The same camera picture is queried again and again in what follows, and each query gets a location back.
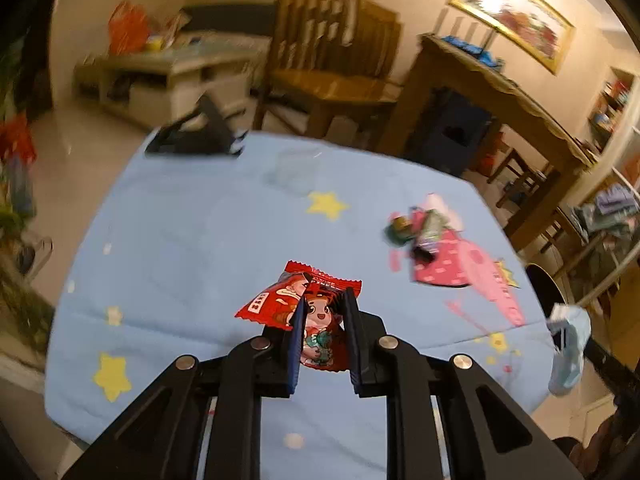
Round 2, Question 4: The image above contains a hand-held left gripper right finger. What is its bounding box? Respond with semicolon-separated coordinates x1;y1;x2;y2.
342;291;585;480

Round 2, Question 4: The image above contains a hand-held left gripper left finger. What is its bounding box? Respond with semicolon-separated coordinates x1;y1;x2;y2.
62;295;307;480

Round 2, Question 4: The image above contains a red cartoon snack wrapper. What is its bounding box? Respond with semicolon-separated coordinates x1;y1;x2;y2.
235;260;362;372

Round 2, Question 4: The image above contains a pale plastic bag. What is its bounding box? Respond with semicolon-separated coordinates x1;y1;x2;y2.
546;304;592;397

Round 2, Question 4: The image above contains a grey green crumpled wrapper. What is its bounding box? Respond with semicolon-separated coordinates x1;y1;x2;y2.
410;207;453;265

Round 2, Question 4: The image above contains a blue cartoon printed tablecloth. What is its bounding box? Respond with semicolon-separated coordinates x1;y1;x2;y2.
45;130;556;480

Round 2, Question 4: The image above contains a clear plastic sheet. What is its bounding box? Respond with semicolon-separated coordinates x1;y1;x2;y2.
272;147;321;193

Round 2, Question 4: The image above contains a black round chair back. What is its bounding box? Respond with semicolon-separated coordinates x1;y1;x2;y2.
525;263;568;311

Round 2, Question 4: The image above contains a red bag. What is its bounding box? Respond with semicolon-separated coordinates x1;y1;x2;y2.
470;132;506;178

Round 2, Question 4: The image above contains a dark blue plastic stool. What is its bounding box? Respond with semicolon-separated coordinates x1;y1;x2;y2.
405;87;501;176

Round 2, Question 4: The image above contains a black folding phone stand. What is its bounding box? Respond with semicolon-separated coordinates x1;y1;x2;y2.
145;94;249;157

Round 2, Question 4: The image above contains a pile of clothes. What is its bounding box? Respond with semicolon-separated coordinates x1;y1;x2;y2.
572;182;638;246

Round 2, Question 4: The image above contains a white coffee table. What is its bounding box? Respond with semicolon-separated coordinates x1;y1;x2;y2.
74;32;271;128

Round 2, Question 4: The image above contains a wooden dining table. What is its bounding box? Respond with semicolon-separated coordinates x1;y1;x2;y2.
375;34;598;253

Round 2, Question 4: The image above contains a green potted plant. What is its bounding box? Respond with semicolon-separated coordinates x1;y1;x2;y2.
0;180;56;356

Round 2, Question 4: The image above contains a blue cardboard box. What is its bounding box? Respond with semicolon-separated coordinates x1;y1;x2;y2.
7;155;36;216

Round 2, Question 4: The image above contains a blue plastic bag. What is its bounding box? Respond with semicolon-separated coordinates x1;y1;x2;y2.
442;35;503;68

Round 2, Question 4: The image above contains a black router with antennas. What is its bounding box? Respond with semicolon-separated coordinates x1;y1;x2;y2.
436;9;496;56

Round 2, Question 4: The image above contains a dark grey sofa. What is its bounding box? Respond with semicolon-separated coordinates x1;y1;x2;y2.
177;2;278;41

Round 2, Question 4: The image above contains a red cardboard box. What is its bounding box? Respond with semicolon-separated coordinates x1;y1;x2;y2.
0;112;38;166

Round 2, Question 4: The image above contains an orange plastic bag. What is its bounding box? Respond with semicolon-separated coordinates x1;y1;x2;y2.
107;0;151;56

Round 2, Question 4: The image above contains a wall shelf with books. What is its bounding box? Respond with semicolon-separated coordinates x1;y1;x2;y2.
587;67;638;156

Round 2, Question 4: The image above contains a flower painting gold frame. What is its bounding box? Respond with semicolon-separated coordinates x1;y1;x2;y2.
448;0;576;76

